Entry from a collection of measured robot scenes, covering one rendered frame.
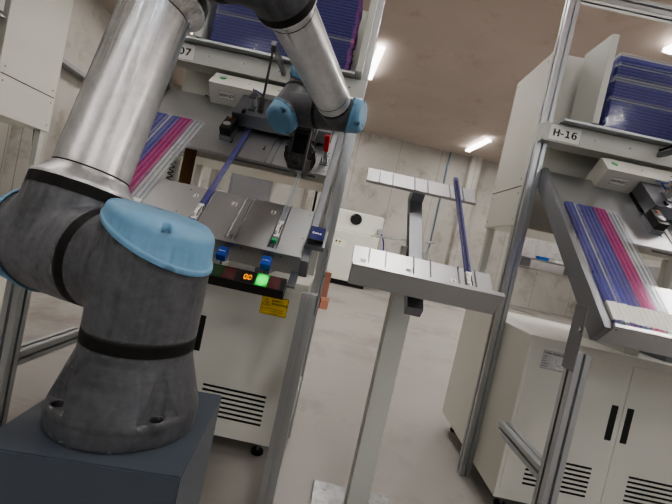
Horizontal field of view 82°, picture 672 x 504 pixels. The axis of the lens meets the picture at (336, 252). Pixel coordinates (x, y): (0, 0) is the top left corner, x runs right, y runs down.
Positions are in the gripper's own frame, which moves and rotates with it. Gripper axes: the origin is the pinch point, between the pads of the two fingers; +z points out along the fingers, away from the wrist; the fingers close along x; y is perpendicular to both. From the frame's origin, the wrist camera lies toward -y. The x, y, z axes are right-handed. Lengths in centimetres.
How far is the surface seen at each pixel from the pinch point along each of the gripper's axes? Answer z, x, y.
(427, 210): 749, -248, 677
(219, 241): -6.6, 12.6, -33.1
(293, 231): -3.1, -3.8, -23.0
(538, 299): 885, -636, 547
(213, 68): 0, 43, 44
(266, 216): -2.5, 4.6, -19.6
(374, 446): 32, -38, -65
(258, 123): 0.8, 18.7, 20.2
